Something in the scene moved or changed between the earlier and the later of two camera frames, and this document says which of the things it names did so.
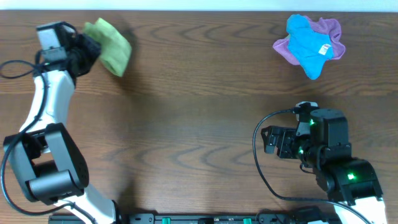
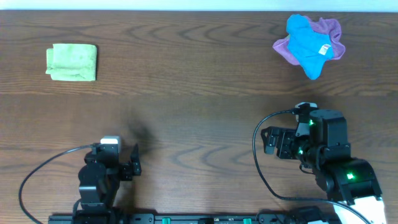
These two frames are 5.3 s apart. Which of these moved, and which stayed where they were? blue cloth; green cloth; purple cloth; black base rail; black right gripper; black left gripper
Moved: black left gripper; green cloth
Stayed: black base rail; purple cloth; black right gripper; blue cloth
